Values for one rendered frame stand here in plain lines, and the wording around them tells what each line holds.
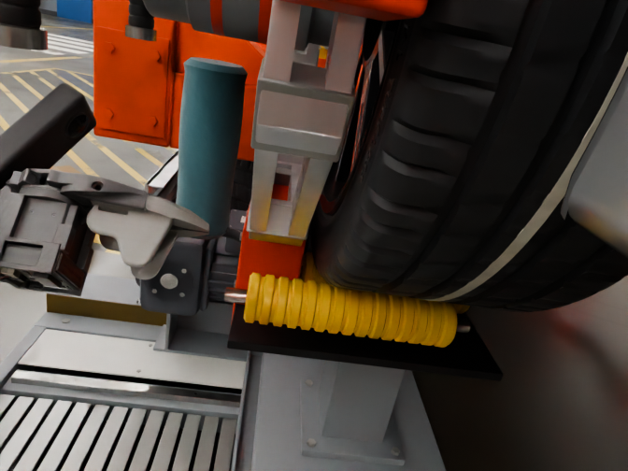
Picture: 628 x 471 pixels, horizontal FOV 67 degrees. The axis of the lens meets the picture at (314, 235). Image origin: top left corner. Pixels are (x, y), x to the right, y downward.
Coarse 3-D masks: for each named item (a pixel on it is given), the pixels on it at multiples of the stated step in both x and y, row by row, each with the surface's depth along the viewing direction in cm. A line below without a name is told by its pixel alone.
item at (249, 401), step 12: (252, 360) 101; (252, 372) 97; (252, 384) 94; (252, 396) 91; (240, 408) 84; (252, 408) 88; (240, 420) 82; (252, 420) 86; (240, 432) 82; (252, 432) 83; (240, 444) 80; (252, 444) 81; (240, 456) 78; (240, 468) 76
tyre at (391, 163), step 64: (448, 0) 24; (512, 0) 24; (576, 0) 24; (448, 64) 26; (512, 64) 26; (576, 64) 26; (384, 128) 31; (448, 128) 28; (512, 128) 28; (576, 128) 28; (384, 192) 32; (448, 192) 31; (512, 192) 31; (320, 256) 54; (384, 256) 37; (448, 256) 36; (576, 256) 35
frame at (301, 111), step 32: (288, 32) 30; (352, 32) 30; (288, 64) 30; (352, 64) 31; (256, 96) 31; (288, 96) 31; (320, 96) 31; (352, 96) 31; (256, 128) 33; (288, 128) 32; (320, 128) 32; (256, 160) 36; (288, 160) 70; (320, 160) 35; (256, 192) 41; (288, 192) 67; (320, 192) 40; (256, 224) 48; (288, 224) 50
